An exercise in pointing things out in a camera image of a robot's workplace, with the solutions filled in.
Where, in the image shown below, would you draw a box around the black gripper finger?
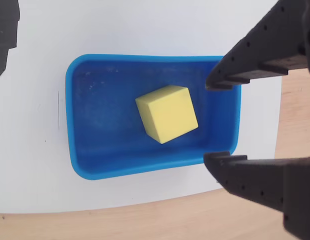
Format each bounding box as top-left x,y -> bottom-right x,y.
205,0 -> 310,91
203,150 -> 286,214

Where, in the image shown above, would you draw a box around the yellow cube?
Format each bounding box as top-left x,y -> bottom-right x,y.
134,84 -> 200,145

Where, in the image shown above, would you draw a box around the white rectangular board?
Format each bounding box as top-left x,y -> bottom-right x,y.
0,0 -> 283,215

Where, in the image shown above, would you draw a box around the blue rectangular bin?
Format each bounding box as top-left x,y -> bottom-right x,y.
65,53 -> 243,182

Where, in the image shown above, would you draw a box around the black tape patch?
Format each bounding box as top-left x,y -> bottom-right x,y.
0,0 -> 21,79

